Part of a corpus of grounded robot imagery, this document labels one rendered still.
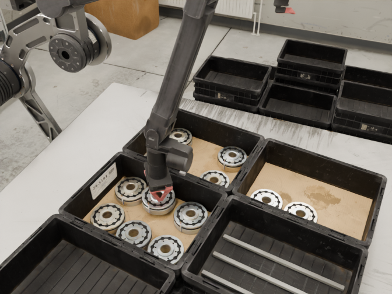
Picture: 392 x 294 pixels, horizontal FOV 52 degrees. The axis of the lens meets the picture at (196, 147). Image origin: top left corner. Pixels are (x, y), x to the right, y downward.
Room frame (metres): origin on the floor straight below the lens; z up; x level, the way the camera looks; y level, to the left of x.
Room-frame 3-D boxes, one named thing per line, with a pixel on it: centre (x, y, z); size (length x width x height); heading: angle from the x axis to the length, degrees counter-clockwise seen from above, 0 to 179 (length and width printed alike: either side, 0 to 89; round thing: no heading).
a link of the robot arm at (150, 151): (0.84, 0.10, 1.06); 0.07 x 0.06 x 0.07; 69
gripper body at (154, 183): (0.84, 0.11, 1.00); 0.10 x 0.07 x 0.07; 17
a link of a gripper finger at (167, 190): (0.83, 0.11, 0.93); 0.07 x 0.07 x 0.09; 17
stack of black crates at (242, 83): (2.08, -0.21, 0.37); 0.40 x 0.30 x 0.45; 69
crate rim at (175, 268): (0.77, 0.15, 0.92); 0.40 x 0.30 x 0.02; 62
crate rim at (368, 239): (0.85, -0.35, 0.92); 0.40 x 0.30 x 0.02; 62
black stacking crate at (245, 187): (0.85, -0.35, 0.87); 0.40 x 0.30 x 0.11; 62
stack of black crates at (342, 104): (1.79, -0.96, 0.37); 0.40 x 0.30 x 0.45; 69
